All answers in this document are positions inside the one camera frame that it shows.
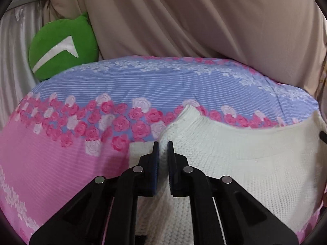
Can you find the white satin curtain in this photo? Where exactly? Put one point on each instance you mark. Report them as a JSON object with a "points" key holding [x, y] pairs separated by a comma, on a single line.
{"points": [[15, 56]]}

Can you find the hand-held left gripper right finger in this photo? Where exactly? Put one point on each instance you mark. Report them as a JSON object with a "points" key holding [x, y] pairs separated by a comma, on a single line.
{"points": [[173, 173]]}

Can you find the pale floral curtain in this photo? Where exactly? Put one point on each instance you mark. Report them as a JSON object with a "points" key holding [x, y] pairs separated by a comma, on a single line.
{"points": [[322, 84]]}

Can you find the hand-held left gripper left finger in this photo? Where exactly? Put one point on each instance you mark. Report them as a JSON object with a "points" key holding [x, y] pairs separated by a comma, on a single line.
{"points": [[153, 173]]}

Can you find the white red black knit sweater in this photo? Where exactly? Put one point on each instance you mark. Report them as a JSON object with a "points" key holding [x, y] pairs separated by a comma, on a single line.
{"points": [[242, 163]]}

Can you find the green round pillow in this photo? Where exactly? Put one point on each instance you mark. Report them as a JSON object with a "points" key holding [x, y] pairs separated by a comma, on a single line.
{"points": [[58, 43]]}

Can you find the pink floral bed sheet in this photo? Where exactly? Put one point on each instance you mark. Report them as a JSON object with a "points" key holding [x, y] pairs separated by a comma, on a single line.
{"points": [[63, 173]]}

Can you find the beige draped cloth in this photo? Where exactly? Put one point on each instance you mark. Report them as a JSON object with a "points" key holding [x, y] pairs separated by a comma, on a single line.
{"points": [[204, 17]]}

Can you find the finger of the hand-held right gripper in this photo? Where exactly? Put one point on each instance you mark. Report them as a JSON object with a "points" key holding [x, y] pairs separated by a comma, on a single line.
{"points": [[324, 137]]}

